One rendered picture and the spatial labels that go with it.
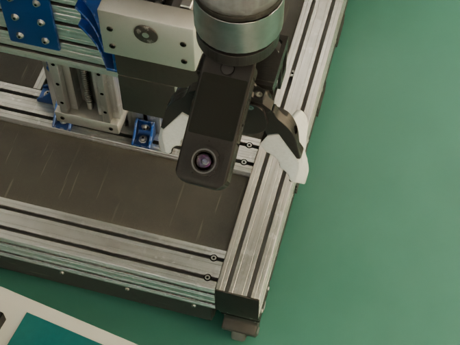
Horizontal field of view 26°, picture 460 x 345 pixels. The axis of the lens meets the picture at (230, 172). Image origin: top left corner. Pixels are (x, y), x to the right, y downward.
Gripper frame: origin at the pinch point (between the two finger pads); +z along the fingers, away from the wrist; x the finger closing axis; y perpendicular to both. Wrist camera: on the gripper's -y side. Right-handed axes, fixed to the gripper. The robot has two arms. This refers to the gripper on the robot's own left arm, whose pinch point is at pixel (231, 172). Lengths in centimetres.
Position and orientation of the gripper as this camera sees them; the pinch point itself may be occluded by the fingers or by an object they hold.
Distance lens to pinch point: 99.5
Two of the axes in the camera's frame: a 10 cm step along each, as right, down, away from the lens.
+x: -9.6, -2.2, 1.4
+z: 0.0, 5.4, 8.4
